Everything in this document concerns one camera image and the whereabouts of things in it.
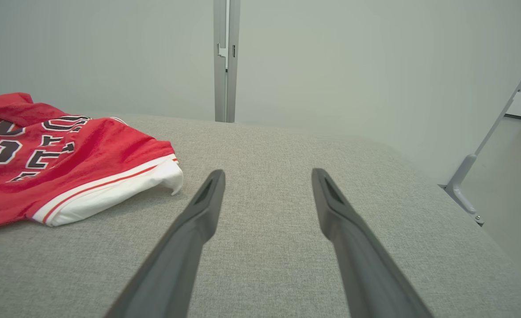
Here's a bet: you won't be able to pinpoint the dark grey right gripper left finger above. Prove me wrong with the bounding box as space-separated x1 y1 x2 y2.
105 170 226 318

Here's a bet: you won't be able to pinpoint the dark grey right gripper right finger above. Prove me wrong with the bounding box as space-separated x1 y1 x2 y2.
311 168 433 318

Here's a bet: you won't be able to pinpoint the red shorts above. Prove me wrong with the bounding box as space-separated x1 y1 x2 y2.
0 91 184 235

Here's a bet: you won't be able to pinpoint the grey slanted partition brace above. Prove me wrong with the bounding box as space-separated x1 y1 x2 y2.
444 44 521 227

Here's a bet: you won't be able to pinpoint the grey metal partition post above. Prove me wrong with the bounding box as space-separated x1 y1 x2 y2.
213 0 241 123

